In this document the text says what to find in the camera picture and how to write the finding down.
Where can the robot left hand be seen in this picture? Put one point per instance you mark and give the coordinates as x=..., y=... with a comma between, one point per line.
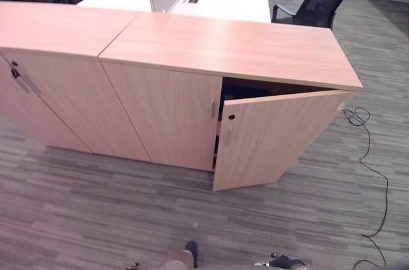
x=133, y=265

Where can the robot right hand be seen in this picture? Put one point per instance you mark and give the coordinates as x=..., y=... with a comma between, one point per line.
x=284, y=262

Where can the black mesh office chair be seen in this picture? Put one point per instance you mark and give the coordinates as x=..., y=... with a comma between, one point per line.
x=322, y=2

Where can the wooden office cabinet with open door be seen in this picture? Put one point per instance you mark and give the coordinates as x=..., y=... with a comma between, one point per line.
x=230, y=46

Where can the wooden office cabinet with key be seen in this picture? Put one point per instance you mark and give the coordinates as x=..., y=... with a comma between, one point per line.
x=64, y=46

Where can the key with black fob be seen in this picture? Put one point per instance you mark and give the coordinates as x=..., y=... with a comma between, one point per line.
x=13, y=71

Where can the wooden cabinet door with lock hole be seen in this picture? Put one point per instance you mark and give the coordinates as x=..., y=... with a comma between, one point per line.
x=274, y=136

